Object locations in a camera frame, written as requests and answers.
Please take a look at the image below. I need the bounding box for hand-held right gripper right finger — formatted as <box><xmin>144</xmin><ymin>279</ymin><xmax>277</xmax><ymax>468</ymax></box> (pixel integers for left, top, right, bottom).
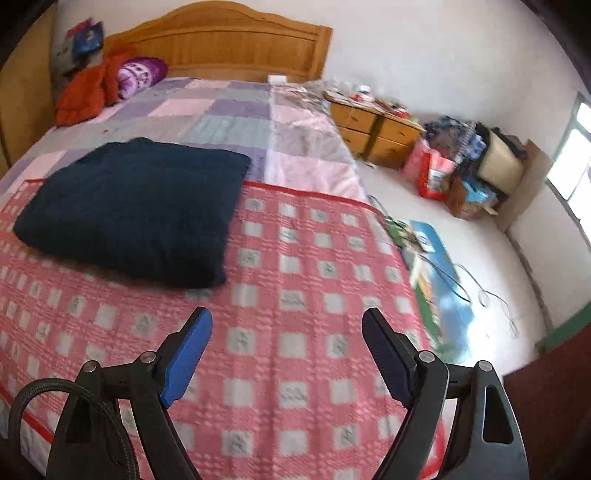
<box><xmin>361</xmin><ymin>307</ymin><xmax>529</xmax><ymax>480</ymax></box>

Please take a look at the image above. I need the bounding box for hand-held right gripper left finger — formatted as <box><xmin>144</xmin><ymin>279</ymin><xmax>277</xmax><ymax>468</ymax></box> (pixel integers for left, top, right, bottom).
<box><xmin>46</xmin><ymin>306</ymin><xmax>214</xmax><ymax>480</ymax></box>

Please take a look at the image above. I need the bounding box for navy blue garment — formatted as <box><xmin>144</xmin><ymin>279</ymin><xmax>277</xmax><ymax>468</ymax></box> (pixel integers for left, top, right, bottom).
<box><xmin>13</xmin><ymin>137</ymin><xmax>253</xmax><ymax>289</ymax></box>

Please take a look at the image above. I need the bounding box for pile of bags and clothes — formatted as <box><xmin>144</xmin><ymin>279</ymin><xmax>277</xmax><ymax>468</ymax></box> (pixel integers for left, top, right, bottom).
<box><xmin>424</xmin><ymin>115</ymin><xmax>489</xmax><ymax>176</ymax></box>

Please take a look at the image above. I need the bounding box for blue green floor mat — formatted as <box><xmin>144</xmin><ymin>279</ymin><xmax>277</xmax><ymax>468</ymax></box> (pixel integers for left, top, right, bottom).
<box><xmin>399</xmin><ymin>220</ymin><xmax>476</xmax><ymax>366</ymax></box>

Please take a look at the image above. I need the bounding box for red checked mat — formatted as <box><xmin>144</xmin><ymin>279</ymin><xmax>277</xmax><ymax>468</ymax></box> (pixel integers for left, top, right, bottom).
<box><xmin>0</xmin><ymin>178</ymin><xmax>447</xmax><ymax>480</ymax></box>

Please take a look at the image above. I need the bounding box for dark brown wooden door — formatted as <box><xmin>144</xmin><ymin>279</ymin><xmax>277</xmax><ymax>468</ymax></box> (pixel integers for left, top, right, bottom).
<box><xmin>502</xmin><ymin>342</ymin><xmax>591</xmax><ymax>480</ymax></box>

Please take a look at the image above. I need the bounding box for brown cardboard box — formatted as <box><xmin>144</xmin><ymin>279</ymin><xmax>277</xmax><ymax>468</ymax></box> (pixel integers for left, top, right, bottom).
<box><xmin>450</xmin><ymin>175</ymin><xmax>500</xmax><ymax>220</ymax></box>

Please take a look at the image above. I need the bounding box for red plastic bag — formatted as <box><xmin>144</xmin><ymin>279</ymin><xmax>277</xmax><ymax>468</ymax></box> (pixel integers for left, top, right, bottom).
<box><xmin>402</xmin><ymin>137</ymin><xmax>456</xmax><ymax>202</ymax></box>

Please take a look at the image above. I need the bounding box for flat cardboard sheet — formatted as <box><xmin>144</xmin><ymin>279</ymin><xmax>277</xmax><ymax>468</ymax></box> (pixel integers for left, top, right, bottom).
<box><xmin>496</xmin><ymin>138</ymin><xmax>560</xmax><ymax>232</ymax></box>

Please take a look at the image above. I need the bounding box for beige bin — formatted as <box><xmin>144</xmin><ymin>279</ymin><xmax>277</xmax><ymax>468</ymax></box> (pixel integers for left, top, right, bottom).
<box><xmin>477</xmin><ymin>131</ymin><xmax>525</xmax><ymax>186</ymax></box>

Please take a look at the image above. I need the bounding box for wooden nightstand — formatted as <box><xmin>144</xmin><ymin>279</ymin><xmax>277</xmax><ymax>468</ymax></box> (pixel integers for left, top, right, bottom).
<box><xmin>330</xmin><ymin>99</ymin><xmax>426</xmax><ymax>169</ymax></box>

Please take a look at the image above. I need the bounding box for clutter of small items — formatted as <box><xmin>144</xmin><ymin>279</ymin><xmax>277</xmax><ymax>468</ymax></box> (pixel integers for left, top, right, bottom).
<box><xmin>322</xmin><ymin>82</ymin><xmax>422</xmax><ymax>121</ymax></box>

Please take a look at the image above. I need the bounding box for window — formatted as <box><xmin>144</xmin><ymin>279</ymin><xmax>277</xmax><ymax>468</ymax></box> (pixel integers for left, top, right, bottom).
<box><xmin>545</xmin><ymin>91</ymin><xmax>591</xmax><ymax>223</ymax></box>

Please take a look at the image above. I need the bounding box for orange quilted coat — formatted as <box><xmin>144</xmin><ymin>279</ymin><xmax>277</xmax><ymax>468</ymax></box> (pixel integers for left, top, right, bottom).
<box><xmin>55</xmin><ymin>53</ymin><xmax>134</xmax><ymax>128</ymax></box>

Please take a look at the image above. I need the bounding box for purple patterned pillow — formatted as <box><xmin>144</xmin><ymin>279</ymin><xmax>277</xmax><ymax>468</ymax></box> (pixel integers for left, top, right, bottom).
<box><xmin>116</xmin><ymin>56</ymin><xmax>169</xmax><ymax>100</ymax></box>

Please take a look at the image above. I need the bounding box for wooden wardrobe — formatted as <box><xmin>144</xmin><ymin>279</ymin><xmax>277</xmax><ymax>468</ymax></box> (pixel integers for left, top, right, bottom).
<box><xmin>0</xmin><ymin>9</ymin><xmax>58</xmax><ymax>178</ymax></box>

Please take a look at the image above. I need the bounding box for wooden headboard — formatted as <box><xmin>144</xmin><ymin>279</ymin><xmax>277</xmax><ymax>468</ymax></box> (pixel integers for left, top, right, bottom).
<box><xmin>104</xmin><ymin>0</ymin><xmax>333</xmax><ymax>85</ymax></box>

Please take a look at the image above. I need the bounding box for blue patterned bag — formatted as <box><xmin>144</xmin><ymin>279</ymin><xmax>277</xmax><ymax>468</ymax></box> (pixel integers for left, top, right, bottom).
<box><xmin>52</xmin><ymin>19</ymin><xmax>106</xmax><ymax>77</ymax></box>

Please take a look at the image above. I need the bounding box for white floor cable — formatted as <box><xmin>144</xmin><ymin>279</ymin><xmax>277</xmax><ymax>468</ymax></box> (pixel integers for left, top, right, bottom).
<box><xmin>428</xmin><ymin>253</ymin><xmax>523</xmax><ymax>339</ymax></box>

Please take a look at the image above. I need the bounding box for black braided cable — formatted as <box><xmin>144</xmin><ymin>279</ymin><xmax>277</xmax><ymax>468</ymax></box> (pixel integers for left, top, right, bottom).
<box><xmin>8</xmin><ymin>378</ymin><xmax>139</xmax><ymax>480</ymax></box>

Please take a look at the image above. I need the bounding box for green door frame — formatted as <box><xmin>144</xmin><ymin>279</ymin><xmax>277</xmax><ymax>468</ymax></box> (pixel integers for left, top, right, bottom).
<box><xmin>536</xmin><ymin>304</ymin><xmax>591</xmax><ymax>354</ymax></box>

